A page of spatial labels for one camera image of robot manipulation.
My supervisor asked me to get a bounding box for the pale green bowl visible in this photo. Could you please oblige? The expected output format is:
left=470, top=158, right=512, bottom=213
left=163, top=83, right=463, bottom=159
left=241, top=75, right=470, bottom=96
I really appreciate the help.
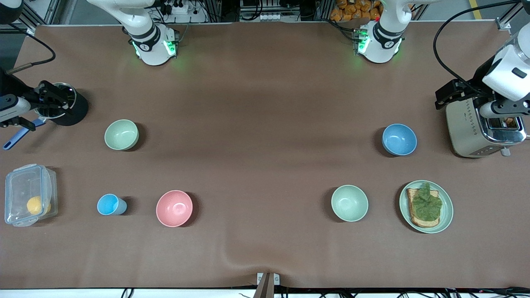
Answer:
left=104, top=119, right=140, bottom=151
left=331, top=185, right=369, bottom=223

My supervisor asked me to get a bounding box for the blue bowl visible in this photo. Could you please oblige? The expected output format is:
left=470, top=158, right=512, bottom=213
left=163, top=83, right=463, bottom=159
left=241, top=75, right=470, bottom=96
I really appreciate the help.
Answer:
left=381, top=123, right=418, bottom=156

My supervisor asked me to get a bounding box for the pink bowl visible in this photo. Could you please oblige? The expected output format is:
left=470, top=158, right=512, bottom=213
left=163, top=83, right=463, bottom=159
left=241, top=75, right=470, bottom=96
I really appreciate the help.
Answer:
left=156, top=190, right=194, bottom=228

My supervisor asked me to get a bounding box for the black cylindrical pot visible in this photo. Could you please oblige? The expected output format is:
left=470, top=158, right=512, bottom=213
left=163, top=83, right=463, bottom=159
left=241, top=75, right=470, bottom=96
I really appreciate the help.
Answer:
left=35, top=82, right=89, bottom=126

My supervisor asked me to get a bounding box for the silver toaster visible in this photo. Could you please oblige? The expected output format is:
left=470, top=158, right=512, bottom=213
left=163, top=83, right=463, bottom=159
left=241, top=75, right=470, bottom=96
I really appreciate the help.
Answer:
left=446, top=97, right=528, bottom=159

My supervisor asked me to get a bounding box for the clear plastic lidded container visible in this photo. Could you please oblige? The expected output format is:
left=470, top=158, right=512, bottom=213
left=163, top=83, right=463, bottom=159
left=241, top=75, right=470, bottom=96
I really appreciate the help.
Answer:
left=4, top=163, right=58, bottom=227

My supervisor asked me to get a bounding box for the yellow lemon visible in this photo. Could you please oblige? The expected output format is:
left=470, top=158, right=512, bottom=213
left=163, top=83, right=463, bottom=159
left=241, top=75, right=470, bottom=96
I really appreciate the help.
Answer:
left=26, top=196, right=52, bottom=216

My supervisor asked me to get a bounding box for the blue cup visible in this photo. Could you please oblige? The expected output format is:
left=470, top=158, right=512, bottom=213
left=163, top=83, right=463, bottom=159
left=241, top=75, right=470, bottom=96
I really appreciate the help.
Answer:
left=97, top=193, right=128, bottom=216

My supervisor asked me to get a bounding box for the green lettuce leaf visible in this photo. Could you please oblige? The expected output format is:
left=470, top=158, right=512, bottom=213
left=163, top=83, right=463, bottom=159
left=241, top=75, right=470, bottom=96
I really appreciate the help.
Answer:
left=412, top=183, right=443, bottom=222

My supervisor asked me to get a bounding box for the pale green plate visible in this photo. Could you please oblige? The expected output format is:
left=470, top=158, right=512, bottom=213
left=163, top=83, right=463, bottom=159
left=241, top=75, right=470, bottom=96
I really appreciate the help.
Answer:
left=399, top=180, right=454, bottom=234

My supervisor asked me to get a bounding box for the orange snack bag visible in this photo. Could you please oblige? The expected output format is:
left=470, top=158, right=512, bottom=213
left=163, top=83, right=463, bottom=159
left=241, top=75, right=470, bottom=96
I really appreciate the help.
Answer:
left=330, top=0, right=383, bottom=22

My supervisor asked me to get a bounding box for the toast slice with crust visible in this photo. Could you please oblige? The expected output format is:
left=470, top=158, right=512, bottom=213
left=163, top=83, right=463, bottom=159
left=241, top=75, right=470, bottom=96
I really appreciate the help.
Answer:
left=406, top=188, right=441, bottom=228

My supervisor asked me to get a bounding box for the brown table mat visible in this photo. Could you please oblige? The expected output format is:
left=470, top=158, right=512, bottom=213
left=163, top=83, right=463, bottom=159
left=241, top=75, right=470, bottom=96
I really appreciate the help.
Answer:
left=0, top=23, right=530, bottom=289

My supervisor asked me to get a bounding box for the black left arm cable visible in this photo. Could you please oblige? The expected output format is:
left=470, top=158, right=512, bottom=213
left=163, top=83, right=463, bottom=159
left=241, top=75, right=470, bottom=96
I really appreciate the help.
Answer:
left=433, top=0, right=523, bottom=96

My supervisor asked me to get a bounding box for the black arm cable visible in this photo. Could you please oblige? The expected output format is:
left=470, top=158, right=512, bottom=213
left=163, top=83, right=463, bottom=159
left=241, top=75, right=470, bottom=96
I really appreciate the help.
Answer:
left=433, top=0, right=523, bottom=96
left=6, top=23, right=57, bottom=76

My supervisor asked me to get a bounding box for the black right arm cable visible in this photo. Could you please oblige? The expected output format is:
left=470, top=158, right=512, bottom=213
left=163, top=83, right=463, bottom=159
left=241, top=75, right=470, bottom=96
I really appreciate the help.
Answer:
left=6, top=23, right=57, bottom=76

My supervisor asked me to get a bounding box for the blue utensil handle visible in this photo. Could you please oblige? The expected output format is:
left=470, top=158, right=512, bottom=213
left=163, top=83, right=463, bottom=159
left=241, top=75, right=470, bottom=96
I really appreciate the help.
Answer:
left=3, top=117, right=47, bottom=151

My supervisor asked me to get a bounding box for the aluminium frame profile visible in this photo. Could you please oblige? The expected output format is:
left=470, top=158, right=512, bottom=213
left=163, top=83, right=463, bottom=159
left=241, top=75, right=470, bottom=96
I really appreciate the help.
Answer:
left=495, top=0, right=528, bottom=30

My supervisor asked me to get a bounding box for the metal table edge bracket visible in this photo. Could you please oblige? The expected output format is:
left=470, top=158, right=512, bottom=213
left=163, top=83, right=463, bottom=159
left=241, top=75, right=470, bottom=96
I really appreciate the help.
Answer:
left=256, top=272, right=280, bottom=298

